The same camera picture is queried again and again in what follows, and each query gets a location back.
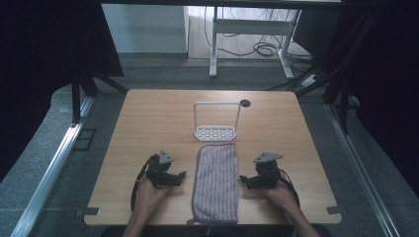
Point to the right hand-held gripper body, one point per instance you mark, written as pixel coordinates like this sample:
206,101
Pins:
267,171

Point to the black table grommet hole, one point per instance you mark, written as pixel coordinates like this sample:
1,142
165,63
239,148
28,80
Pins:
245,103

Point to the white power strip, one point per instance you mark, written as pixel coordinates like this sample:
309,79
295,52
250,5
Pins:
310,80

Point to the aluminium floor rail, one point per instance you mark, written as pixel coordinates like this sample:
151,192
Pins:
359,168
49,177

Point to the white towel rack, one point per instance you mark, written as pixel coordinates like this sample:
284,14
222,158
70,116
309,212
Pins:
215,133

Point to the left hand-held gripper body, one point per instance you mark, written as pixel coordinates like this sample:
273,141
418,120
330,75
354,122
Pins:
157,171

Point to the black curtain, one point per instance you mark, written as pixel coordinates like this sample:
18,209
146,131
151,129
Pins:
392,82
36,65

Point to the white desk frame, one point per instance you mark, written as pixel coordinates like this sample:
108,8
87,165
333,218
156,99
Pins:
250,27

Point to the person's left hand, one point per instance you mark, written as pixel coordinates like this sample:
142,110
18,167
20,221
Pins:
148,196

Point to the person's right hand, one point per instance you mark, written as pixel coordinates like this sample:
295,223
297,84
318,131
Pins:
281,197

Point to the person's dark clothing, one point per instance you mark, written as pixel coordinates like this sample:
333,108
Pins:
210,231

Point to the purple striped cloth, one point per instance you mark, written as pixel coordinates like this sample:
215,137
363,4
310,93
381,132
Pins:
215,184

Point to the black floor tape square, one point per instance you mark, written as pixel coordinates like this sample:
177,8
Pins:
84,140

